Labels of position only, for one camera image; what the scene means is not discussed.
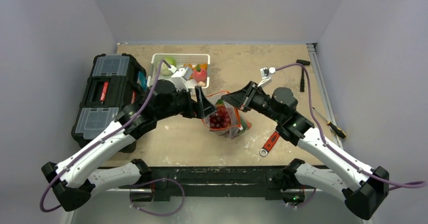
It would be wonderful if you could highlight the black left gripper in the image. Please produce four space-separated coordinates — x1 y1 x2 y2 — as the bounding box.
156 85 216 121

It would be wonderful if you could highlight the clear zip top bag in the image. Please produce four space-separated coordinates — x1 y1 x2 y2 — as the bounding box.
202 90 252 139

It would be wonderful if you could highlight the beige garlic bulb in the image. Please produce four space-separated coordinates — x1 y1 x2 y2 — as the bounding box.
197 81 206 87

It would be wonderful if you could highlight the green cucumber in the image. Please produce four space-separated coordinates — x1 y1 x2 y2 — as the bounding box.
239 116 251 132

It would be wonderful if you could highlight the pink peach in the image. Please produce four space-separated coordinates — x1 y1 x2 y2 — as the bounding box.
192 66 207 82

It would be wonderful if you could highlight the purple grape bunch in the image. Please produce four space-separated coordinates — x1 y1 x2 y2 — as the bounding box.
208 105 231 129

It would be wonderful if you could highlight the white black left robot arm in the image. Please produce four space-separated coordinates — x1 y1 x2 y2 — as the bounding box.
39 80 217 212

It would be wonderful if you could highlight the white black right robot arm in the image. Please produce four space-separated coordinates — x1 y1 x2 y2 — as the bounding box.
221 81 389 220

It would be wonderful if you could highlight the red adjustable wrench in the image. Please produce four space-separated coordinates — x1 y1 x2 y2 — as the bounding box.
259 131 280 157

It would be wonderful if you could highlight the white plastic basket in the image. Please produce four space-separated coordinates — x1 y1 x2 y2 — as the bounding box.
146 53 210 89

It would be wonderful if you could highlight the green cabbage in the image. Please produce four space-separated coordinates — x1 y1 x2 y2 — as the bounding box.
159 57 177 76

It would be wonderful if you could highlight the black hammer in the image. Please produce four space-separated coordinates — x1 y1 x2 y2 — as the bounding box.
296 59 311 92

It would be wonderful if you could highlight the black toolbox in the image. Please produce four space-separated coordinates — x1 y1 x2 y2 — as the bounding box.
71 53 147 148

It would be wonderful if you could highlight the yellow black screwdriver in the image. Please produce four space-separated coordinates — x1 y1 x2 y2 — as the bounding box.
312 107 347 139

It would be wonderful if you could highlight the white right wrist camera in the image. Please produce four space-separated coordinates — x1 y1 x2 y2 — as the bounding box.
257 67 276 88

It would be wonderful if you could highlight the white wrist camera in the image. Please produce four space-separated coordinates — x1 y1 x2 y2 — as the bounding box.
169 66 193 91
257 67 276 88

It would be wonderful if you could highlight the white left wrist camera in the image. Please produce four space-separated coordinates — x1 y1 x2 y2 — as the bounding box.
169 66 193 91

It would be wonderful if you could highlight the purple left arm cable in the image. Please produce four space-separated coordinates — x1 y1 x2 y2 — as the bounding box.
39 59 186 216

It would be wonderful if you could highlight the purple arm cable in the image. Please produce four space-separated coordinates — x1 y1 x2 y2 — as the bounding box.
274 63 427 191
39 59 186 216

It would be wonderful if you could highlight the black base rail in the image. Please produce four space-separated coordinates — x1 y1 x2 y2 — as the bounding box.
118 165 318 202

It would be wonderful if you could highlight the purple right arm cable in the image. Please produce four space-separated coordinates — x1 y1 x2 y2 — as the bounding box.
274 63 427 191

